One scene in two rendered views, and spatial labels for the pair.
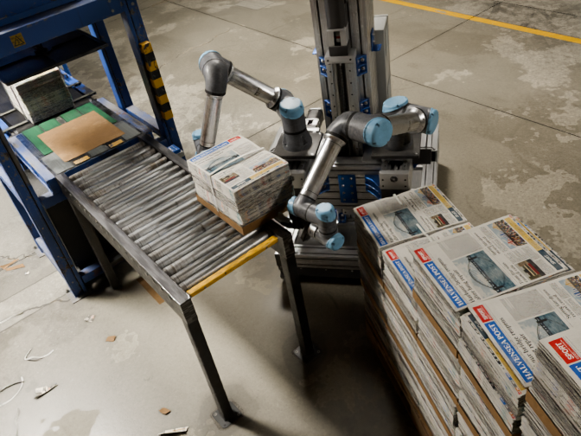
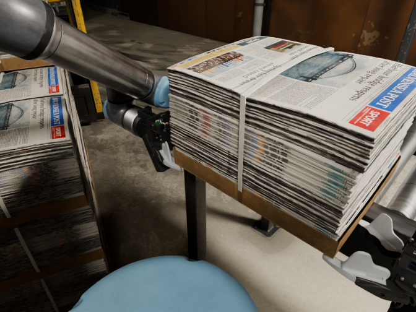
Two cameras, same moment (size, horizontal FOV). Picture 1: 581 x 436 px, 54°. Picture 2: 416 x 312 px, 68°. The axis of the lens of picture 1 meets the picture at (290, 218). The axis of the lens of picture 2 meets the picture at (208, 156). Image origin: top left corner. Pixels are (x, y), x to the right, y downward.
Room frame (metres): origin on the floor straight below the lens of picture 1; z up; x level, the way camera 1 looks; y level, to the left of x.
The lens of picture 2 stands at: (2.58, -0.10, 1.21)
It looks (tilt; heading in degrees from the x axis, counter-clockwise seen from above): 34 degrees down; 166
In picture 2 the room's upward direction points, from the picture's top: straight up
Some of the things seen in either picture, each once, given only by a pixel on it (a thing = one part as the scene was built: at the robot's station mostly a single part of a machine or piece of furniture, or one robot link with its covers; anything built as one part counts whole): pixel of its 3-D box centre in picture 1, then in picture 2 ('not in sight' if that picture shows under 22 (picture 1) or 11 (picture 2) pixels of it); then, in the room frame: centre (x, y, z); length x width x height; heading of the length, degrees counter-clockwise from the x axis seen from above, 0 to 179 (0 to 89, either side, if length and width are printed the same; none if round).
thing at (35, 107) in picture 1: (35, 88); not in sight; (3.60, 1.45, 0.93); 0.38 x 0.30 x 0.26; 32
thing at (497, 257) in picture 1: (485, 259); not in sight; (1.22, -0.56, 1.06); 0.37 x 0.29 x 0.01; 101
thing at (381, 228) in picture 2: not in sight; (379, 227); (2.30, 0.27, 0.81); 0.09 x 0.03 x 0.06; 6
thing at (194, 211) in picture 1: (180, 221); (395, 158); (2.10, 0.50, 0.77); 0.47 x 0.05 x 0.05; 122
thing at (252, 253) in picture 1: (234, 266); not in sight; (1.69, 0.25, 0.81); 0.43 x 0.03 x 0.02; 122
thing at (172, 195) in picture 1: (159, 204); not in sight; (2.26, 0.60, 0.77); 0.47 x 0.05 x 0.05; 122
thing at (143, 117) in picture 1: (101, 189); not in sight; (3.12, 1.15, 0.38); 0.94 x 0.69 x 0.63; 122
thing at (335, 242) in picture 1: (329, 237); (123, 112); (1.75, -0.14, 0.81); 0.11 x 0.08 x 0.09; 32
